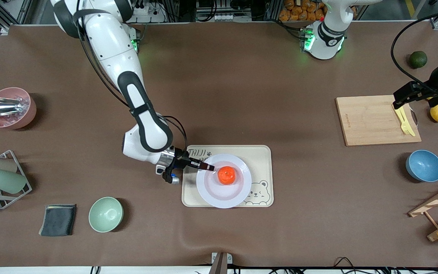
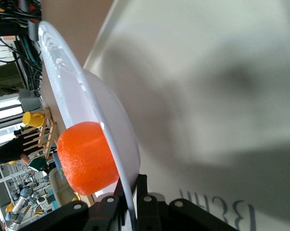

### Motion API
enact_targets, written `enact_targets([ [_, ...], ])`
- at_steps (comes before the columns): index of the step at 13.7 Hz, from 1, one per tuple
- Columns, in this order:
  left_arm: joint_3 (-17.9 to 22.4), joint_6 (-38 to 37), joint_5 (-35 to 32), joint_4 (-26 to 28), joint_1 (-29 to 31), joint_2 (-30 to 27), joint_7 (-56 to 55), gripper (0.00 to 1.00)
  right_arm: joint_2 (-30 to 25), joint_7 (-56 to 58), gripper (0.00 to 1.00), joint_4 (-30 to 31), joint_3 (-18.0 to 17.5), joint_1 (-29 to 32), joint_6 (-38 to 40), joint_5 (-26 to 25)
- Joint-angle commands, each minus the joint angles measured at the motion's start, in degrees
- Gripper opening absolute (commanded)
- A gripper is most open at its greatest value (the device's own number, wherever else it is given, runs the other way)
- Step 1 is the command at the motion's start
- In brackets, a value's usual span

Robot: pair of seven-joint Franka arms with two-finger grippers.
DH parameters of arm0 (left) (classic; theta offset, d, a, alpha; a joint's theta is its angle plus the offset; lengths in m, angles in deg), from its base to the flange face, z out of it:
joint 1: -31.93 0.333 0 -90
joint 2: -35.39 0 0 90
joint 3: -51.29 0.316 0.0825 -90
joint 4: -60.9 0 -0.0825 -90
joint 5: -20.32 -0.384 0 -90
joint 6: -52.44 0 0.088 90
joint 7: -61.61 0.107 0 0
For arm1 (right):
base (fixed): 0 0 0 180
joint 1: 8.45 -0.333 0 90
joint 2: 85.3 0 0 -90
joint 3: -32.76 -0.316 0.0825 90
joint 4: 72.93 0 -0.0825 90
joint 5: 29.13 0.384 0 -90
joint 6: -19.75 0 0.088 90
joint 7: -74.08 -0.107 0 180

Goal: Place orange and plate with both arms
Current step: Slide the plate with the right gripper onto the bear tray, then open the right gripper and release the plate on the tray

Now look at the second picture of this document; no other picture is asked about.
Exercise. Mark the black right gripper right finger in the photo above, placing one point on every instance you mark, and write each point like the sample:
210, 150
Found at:
147, 211

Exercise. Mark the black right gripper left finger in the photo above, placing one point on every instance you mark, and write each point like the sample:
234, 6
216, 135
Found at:
106, 211

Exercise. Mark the orange fruit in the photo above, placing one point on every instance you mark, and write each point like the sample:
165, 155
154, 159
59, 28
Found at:
87, 156

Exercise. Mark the lavender round plate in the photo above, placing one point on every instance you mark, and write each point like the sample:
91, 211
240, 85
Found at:
70, 96

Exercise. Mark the grey background robot arm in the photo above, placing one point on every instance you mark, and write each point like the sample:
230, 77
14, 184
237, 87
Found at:
22, 204

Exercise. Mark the wooden dish rack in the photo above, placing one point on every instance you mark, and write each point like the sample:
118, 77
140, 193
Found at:
41, 139

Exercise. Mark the person in black shirt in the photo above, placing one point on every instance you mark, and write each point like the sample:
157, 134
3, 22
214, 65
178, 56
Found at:
10, 151

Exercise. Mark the yellow mug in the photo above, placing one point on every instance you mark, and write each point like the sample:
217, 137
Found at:
33, 119

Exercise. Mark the cream bear print tray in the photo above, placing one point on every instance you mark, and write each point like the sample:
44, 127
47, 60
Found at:
207, 96

